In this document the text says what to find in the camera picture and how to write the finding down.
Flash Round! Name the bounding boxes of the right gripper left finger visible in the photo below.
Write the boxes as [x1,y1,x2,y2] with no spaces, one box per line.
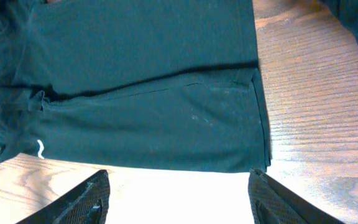
[17,169,110,224]

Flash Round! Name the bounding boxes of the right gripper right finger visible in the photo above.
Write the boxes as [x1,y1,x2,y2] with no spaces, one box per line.
[248,169,344,224]

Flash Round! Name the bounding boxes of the black t-shirt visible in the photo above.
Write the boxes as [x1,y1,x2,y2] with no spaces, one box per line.
[0,0,271,173]

